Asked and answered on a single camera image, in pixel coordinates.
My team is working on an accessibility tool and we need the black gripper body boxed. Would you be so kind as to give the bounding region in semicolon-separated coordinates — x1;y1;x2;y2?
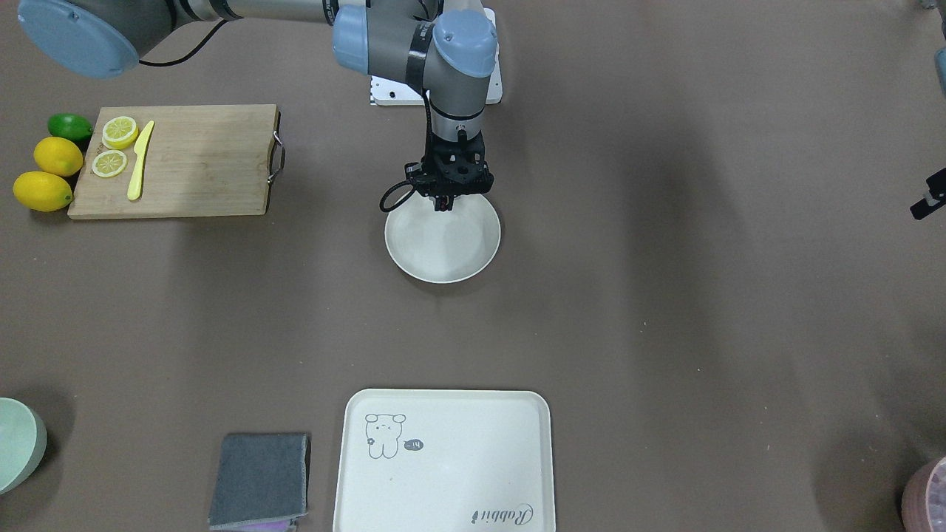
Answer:
405;132;494;197

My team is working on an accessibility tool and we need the beige round plate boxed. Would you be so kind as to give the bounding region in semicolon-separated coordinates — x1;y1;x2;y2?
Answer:
384;194;501;284

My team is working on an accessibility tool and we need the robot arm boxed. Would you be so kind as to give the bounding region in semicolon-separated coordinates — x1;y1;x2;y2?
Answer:
15;1;499;212

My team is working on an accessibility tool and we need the cream rabbit tray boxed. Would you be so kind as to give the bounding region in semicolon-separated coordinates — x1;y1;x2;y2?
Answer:
333;389;557;531

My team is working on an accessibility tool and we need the bamboo cutting board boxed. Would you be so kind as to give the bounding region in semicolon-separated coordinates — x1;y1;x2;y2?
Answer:
68;104;285;219

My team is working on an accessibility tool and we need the yellow plastic knife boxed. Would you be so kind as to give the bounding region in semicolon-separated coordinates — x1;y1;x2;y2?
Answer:
127;120;155;202

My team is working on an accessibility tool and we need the pink bowl of ice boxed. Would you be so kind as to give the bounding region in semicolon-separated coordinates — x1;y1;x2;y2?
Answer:
901;457;945;531

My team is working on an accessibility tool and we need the lemon slice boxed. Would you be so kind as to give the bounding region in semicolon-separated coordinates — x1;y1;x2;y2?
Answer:
90;149;128;179
101;115;140;151

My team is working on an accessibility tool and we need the grey folded cloth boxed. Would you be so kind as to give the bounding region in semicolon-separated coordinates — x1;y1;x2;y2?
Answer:
208;432;310;531

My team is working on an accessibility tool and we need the green lime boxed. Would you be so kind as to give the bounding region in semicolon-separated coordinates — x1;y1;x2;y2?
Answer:
47;112;94;144

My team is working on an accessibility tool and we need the whole yellow lemon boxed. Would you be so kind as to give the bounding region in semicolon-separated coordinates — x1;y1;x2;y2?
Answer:
13;171;73;212
33;136;84;177

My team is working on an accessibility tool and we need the mint green bowl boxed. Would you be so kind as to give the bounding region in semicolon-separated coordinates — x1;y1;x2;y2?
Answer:
1;398;47;494

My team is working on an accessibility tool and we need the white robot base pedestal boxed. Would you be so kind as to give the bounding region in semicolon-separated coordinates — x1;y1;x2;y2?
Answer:
370;47;503;106

